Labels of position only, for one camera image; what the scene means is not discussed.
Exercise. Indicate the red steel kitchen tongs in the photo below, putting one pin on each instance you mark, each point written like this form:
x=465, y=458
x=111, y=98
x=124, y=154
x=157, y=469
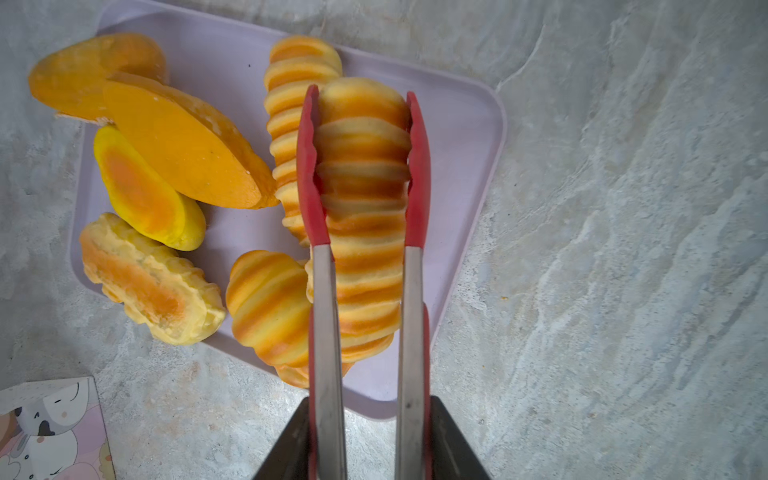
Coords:
x=327, y=458

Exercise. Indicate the yellow orange oval bread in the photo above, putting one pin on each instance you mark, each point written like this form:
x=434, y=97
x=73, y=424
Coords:
x=142, y=198

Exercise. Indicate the orange pointed oval bread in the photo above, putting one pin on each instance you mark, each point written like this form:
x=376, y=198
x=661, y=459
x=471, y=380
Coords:
x=189, y=143

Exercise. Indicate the yellow ridged long bread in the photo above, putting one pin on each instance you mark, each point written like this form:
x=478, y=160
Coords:
x=158, y=288

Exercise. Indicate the orange flat bread top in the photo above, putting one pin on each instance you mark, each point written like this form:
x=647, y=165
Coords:
x=71, y=80

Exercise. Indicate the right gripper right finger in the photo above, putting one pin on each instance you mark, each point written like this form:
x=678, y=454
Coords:
x=450, y=455

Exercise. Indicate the white cartoon paper bag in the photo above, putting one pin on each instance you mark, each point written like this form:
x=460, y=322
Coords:
x=54, y=429

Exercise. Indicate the ring shaped donut bread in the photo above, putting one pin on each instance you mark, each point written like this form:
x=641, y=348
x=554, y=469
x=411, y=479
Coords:
x=295, y=376

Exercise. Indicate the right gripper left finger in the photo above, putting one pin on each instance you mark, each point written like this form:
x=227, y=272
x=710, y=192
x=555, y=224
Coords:
x=289, y=457

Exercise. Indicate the striped long bread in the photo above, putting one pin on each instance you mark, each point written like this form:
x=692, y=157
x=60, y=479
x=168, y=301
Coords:
x=295, y=64
x=363, y=144

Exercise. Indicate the striped round bun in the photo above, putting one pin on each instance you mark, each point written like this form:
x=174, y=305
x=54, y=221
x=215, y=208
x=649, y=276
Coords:
x=266, y=297

